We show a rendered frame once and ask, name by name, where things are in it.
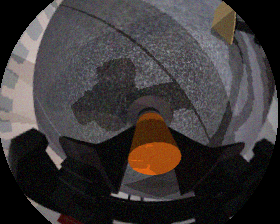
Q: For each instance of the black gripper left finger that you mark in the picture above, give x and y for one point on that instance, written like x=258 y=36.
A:
x=110 y=157

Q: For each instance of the orange knob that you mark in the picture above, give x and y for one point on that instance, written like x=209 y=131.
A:
x=153 y=150

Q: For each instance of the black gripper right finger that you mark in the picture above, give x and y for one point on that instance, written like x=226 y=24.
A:
x=198 y=160

